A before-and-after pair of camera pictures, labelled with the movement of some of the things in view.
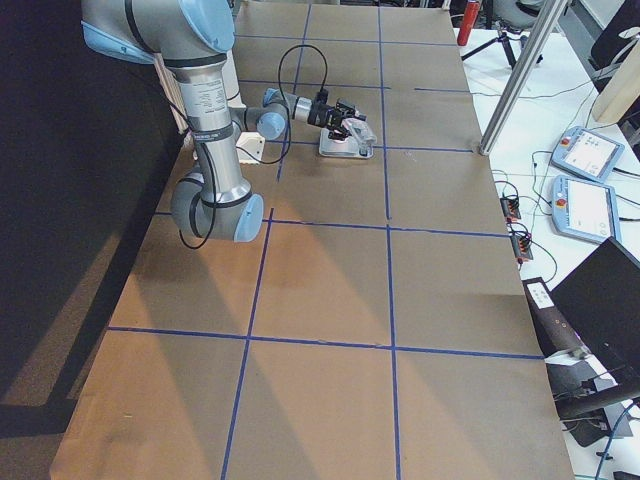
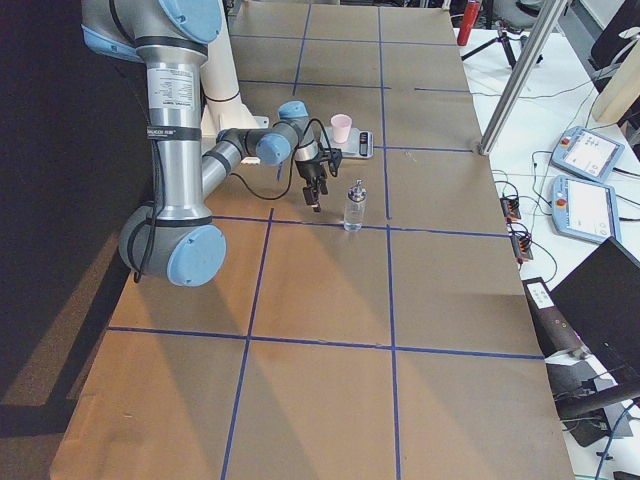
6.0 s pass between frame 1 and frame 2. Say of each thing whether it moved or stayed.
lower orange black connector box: stayed
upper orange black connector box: stayed
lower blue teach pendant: stayed
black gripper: moved
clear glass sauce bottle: moved
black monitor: stayed
